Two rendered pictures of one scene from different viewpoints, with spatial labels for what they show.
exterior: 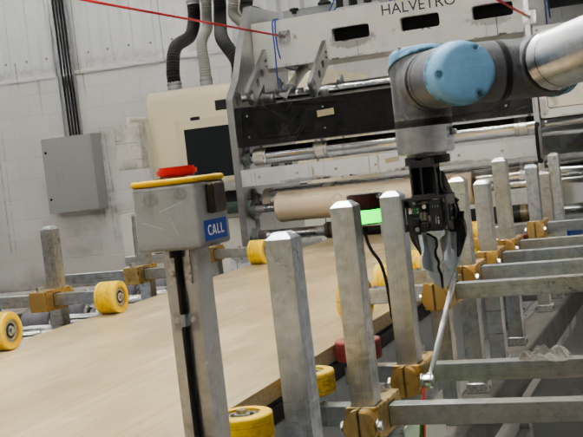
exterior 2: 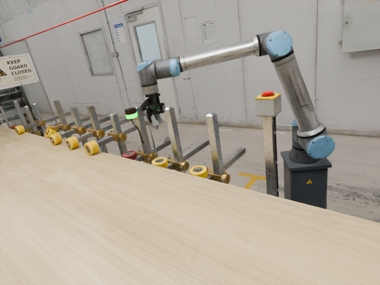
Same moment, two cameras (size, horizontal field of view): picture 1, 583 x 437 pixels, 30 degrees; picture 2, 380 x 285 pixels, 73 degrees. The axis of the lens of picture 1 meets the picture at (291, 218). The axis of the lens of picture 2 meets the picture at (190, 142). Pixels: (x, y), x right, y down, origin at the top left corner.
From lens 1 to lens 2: 1.50 m
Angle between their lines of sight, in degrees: 69
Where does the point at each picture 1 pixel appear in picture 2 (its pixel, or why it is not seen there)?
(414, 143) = (155, 89)
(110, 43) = not seen: outside the picture
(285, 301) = (216, 131)
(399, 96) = (149, 76)
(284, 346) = (217, 143)
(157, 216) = (276, 105)
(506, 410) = (198, 149)
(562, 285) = not seen: hidden behind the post
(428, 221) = (159, 111)
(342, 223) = (172, 113)
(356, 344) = (178, 145)
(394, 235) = (141, 118)
